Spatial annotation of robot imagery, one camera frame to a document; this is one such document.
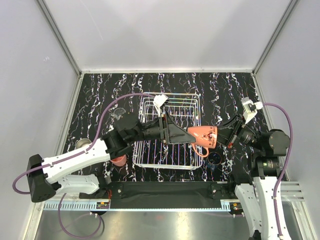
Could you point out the dark blue glass cup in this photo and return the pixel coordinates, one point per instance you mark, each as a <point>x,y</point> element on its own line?
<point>213,160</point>

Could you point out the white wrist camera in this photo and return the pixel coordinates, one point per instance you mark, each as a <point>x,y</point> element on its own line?
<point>159,101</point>
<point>250,109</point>

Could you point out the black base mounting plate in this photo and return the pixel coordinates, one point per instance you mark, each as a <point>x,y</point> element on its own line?
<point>171,195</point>

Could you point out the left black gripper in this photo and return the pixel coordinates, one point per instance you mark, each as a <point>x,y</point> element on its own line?
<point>177,134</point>

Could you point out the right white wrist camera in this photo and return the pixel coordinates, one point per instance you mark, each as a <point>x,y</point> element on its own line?
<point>250,109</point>

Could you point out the orange ceramic mug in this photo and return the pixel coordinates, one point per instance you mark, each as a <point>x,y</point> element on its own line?
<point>205,137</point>

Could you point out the pink plastic cup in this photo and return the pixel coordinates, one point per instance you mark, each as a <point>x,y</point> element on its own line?
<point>119,161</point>

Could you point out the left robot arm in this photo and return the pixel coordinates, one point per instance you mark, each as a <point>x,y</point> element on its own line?
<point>48,176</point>

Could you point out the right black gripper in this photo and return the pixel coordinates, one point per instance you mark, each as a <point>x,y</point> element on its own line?
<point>225,131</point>

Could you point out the white wire dish rack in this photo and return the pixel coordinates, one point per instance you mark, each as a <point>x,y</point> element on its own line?
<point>185,110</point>

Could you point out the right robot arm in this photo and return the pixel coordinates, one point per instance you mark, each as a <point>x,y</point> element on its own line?
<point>260,192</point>

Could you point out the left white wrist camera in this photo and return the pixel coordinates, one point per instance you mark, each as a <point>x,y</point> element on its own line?
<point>159,101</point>

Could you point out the clear glass cup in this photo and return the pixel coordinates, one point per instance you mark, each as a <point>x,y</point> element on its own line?
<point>118,112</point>

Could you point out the stainless steel cup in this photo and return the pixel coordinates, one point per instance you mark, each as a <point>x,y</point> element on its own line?
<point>82,143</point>

